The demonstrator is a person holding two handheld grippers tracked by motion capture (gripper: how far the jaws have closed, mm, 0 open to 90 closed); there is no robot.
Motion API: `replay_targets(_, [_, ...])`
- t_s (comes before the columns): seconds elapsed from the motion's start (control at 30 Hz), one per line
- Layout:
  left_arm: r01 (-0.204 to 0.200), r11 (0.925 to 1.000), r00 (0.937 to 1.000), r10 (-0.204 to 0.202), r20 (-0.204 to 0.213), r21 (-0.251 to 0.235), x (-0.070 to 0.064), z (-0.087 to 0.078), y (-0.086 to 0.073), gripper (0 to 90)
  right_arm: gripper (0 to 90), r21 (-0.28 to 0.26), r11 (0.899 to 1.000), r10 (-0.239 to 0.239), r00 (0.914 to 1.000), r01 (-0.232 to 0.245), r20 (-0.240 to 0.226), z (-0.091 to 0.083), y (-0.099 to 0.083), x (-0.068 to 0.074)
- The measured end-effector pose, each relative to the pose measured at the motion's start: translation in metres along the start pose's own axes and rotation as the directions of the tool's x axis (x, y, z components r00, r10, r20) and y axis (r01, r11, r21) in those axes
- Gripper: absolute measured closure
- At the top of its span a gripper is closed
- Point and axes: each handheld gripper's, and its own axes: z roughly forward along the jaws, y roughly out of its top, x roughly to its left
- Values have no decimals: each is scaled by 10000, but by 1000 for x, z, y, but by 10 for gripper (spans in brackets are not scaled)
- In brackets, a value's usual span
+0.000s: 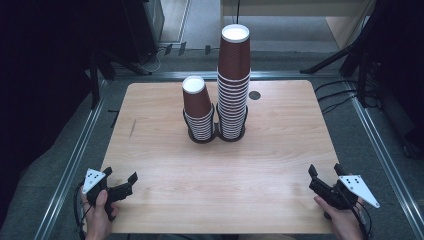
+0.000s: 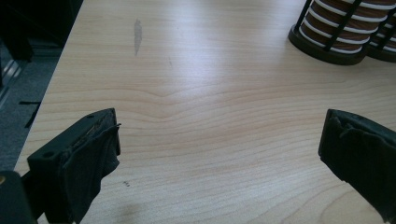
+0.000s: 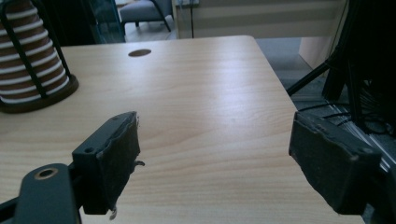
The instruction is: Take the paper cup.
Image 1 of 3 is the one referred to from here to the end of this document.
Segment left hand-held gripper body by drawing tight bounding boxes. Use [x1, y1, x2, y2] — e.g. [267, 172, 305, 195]
[82, 168, 134, 222]

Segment light wooden furniture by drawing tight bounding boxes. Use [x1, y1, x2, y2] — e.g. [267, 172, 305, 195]
[219, 0, 379, 51]

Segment black equipment stand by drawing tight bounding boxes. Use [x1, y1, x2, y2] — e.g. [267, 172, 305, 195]
[299, 0, 424, 159]

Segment black cabinet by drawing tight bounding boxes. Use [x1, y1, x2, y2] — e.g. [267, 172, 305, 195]
[121, 0, 165, 64]

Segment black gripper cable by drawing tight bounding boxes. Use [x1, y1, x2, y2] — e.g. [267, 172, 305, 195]
[353, 199, 374, 240]
[73, 181, 88, 240]

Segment person's left hand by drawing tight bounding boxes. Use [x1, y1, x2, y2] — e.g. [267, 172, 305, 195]
[81, 190, 119, 240]

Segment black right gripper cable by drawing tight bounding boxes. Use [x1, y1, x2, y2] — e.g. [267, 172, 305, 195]
[353, 199, 374, 240]

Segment black floor cables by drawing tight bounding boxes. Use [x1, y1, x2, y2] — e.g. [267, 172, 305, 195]
[314, 79, 361, 115]

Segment black wire cup holder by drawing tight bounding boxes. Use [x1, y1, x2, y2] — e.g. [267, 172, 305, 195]
[182, 102, 250, 145]

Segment short stack of brown cups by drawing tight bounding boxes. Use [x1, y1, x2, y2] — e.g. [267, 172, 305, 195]
[181, 75, 215, 142]

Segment tall stack of brown cups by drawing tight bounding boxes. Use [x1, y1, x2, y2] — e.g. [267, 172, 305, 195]
[216, 23, 252, 140]

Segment person's right hand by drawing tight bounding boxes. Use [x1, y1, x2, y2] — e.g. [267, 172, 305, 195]
[313, 195, 366, 240]

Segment metal floor rail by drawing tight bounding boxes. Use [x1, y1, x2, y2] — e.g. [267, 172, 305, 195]
[33, 79, 109, 240]
[113, 69, 343, 82]
[344, 81, 424, 240]

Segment black tripod stand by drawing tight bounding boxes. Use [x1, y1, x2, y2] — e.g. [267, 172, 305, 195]
[87, 46, 154, 109]

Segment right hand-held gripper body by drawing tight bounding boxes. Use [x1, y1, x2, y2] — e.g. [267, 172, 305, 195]
[308, 174, 381, 211]

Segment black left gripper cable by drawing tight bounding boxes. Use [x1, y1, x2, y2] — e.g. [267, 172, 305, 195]
[73, 181, 88, 240]

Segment white floor cable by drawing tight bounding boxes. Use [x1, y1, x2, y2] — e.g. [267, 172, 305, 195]
[141, 46, 168, 74]

